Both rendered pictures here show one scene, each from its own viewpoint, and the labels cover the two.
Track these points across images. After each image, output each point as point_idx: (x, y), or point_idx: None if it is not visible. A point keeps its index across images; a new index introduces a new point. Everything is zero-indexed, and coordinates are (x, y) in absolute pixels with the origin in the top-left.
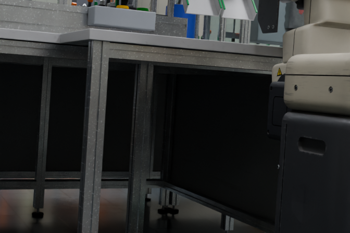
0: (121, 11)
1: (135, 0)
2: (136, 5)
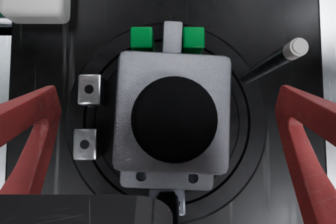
0: None
1: (258, 71)
2: (253, 79)
